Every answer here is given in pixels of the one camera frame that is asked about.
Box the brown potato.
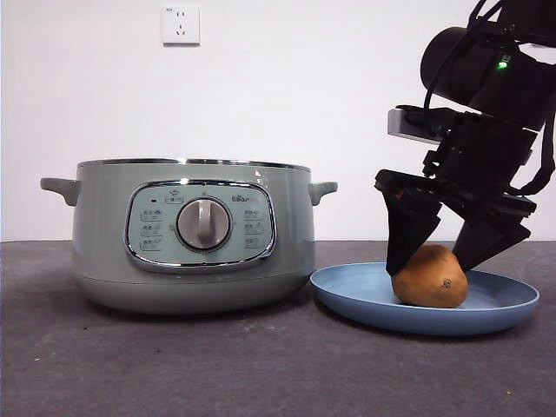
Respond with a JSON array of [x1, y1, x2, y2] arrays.
[[391, 243, 470, 310]]

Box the blue round plate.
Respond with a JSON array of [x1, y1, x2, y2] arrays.
[[308, 261, 541, 337]]

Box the pale green electric steamer pot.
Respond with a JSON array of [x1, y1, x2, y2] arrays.
[[39, 158, 339, 316]]

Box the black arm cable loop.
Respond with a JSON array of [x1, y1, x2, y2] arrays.
[[507, 103, 556, 197]]

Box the black camera cable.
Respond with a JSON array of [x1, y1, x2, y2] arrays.
[[420, 0, 505, 115]]

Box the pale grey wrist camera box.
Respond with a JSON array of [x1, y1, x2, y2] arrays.
[[387, 104, 453, 145]]

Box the white wall socket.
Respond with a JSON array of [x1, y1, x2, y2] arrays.
[[161, 6, 202, 48]]

